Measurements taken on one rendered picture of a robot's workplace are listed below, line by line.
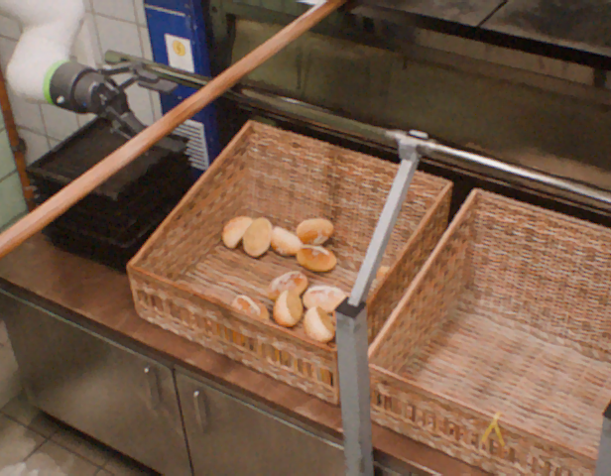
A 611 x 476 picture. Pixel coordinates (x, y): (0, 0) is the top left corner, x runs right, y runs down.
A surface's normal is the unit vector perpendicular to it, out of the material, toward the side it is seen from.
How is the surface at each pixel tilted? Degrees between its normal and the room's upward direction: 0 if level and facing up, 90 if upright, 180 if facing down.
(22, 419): 0
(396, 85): 70
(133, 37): 90
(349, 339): 90
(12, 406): 0
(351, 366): 90
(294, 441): 90
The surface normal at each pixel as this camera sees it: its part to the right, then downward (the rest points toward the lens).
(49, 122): -0.56, 0.53
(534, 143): -0.55, 0.22
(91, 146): -0.07, -0.80
